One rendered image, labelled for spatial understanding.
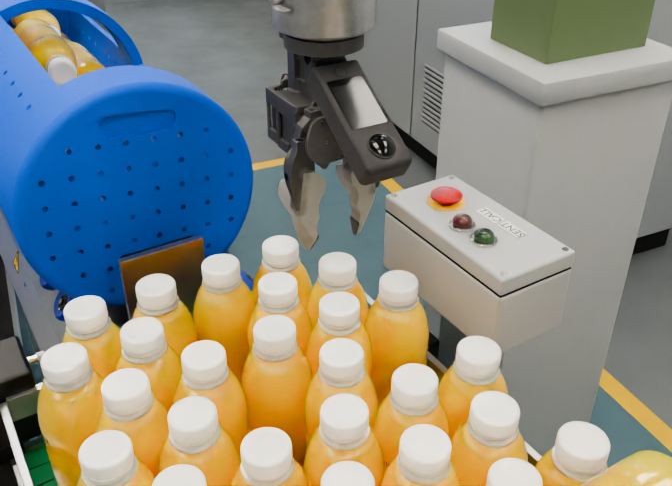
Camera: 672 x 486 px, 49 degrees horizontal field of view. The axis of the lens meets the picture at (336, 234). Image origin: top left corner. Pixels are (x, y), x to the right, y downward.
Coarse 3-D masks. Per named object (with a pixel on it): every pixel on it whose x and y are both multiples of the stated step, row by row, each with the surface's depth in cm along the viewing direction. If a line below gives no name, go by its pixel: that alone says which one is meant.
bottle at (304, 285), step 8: (264, 264) 80; (296, 264) 80; (264, 272) 80; (288, 272) 80; (296, 272) 80; (304, 272) 81; (256, 280) 81; (304, 280) 80; (256, 288) 81; (304, 288) 80; (256, 296) 81; (304, 296) 81; (304, 304) 81
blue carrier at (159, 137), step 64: (0, 0) 110; (64, 0) 110; (0, 64) 93; (128, 64) 126; (0, 128) 85; (64, 128) 77; (128, 128) 81; (192, 128) 85; (0, 192) 83; (64, 192) 80; (128, 192) 85; (192, 192) 89; (64, 256) 84
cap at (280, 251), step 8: (272, 240) 80; (280, 240) 80; (288, 240) 80; (296, 240) 80; (264, 248) 79; (272, 248) 79; (280, 248) 79; (288, 248) 79; (296, 248) 79; (264, 256) 79; (272, 256) 78; (280, 256) 78; (288, 256) 78; (296, 256) 79; (272, 264) 79; (280, 264) 79; (288, 264) 79
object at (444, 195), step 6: (444, 186) 85; (432, 192) 84; (438, 192) 84; (444, 192) 84; (450, 192) 84; (456, 192) 84; (432, 198) 84; (438, 198) 83; (444, 198) 83; (450, 198) 83; (456, 198) 83; (444, 204) 84; (450, 204) 84
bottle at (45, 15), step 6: (30, 12) 140; (36, 12) 139; (42, 12) 139; (48, 12) 141; (12, 18) 146; (18, 18) 142; (24, 18) 140; (30, 18) 138; (42, 18) 138; (48, 18) 139; (54, 18) 140; (12, 24) 149; (54, 24) 139; (60, 30) 142
